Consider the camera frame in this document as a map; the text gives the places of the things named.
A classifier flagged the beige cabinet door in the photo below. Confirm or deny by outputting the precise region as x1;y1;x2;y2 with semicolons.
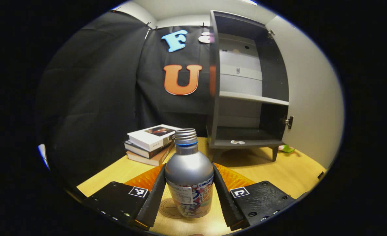
265;15;344;170

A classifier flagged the white book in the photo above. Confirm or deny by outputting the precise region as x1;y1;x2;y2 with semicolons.
127;125;182;152

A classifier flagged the dark grey book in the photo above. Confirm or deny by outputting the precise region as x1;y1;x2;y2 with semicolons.
124;139;175;159

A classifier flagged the black backdrop cloth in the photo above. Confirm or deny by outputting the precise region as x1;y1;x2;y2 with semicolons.
36;11;217;187

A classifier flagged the round brown coaster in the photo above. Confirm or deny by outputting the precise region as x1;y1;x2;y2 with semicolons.
158;198;194;219

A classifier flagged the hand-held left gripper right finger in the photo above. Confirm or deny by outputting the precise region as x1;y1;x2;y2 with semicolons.
212;163;297;231

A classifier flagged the dark grey cabinet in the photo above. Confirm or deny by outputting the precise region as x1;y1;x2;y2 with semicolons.
207;10;294;163

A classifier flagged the grey cabinet shelf board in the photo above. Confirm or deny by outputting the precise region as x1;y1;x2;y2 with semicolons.
219;91;289;106

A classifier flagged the silver bottle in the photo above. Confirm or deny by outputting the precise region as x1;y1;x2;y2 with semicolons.
165;128;214;218

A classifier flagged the brown book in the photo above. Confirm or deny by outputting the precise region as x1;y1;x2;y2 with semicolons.
126;144;176;167

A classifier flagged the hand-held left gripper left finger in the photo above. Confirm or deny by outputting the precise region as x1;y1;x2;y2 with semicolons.
82;163;167;230

